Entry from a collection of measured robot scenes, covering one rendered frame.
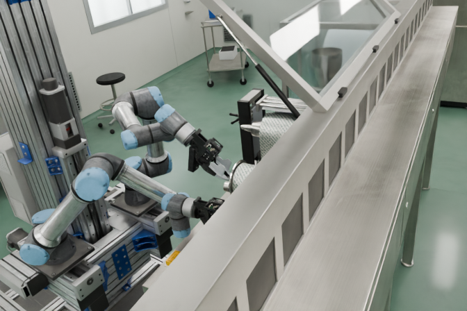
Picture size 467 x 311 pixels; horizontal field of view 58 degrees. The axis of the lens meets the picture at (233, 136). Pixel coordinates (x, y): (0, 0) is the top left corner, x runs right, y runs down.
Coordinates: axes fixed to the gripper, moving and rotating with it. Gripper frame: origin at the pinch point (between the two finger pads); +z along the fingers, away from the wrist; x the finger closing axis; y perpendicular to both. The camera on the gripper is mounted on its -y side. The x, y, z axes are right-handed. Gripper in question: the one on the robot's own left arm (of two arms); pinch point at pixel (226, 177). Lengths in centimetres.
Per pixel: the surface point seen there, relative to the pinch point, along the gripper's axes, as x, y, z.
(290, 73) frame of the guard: -18, 59, -5
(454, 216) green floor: 178, -45, 142
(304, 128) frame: -28, 57, 6
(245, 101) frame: 30.0, 10.0, -15.9
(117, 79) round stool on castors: 226, -230, -173
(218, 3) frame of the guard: -17, 60, -31
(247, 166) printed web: 1.7, 9.2, 2.7
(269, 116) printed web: 24.7, 15.8, -4.0
